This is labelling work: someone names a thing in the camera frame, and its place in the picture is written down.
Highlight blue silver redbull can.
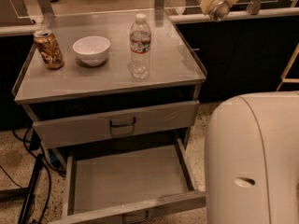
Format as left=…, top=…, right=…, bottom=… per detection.
left=196, top=0, right=230, bottom=21

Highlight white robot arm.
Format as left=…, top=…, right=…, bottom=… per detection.
left=205, top=91, right=299, bottom=224

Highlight grey metal drawer cabinet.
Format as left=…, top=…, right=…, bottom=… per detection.
left=11, top=8, right=208, bottom=151

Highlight gold crumpled soda can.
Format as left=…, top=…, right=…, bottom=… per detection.
left=34, top=29, right=64, bottom=70

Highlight grey open middle drawer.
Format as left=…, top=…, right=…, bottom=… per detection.
left=50, top=134, right=206, bottom=224

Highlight grey upper drawer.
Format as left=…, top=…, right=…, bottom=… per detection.
left=34, top=101, right=199, bottom=148

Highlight clear plastic water bottle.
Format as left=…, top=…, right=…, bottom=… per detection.
left=128, top=13, right=151, bottom=79

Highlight white ceramic bowl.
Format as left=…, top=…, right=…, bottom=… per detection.
left=73, top=35, right=110, bottom=66

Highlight black metal floor stand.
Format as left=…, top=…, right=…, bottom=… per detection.
left=18, top=154, right=43, bottom=224

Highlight wooden easel frame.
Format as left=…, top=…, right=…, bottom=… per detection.
left=276, top=43, right=299, bottom=91

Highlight black floor cables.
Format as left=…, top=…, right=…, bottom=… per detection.
left=0, top=127, right=67, bottom=224

